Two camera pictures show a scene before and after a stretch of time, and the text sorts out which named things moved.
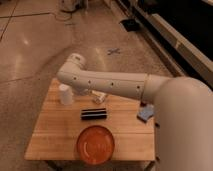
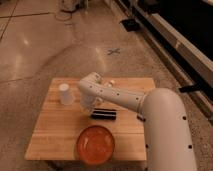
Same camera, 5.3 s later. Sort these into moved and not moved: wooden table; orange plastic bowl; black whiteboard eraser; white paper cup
Moved: black whiteboard eraser
Not moved: wooden table; orange plastic bowl; white paper cup
